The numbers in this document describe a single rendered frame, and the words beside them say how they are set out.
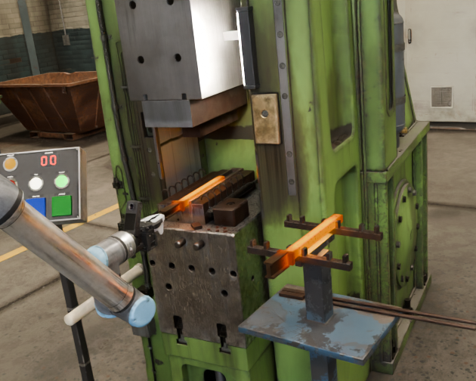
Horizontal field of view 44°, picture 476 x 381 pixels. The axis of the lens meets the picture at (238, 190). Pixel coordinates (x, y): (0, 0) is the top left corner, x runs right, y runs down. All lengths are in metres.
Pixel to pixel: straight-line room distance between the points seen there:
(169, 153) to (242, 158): 0.33
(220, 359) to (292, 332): 0.61
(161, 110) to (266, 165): 0.41
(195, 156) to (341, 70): 0.71
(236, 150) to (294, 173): 0.53
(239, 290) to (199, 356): 0.38
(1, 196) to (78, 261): 0.27
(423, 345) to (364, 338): 1.37
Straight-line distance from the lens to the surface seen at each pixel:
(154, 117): 2.11
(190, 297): 2.23
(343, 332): 1.75
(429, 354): 3.02
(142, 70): 2.10
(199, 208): 2.12
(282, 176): 2.09
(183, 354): 2.40
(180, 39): 2.00
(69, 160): 2.33
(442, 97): 7.18
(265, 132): 2.04
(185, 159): 2.48
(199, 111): 2.07
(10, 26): 11.47
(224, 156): 2.57
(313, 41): 1.96
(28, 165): 2.39
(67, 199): 2.29
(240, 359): 2.26
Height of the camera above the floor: 1.67
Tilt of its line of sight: 18 degrees down
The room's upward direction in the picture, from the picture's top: 6 degrees counter-clockwise
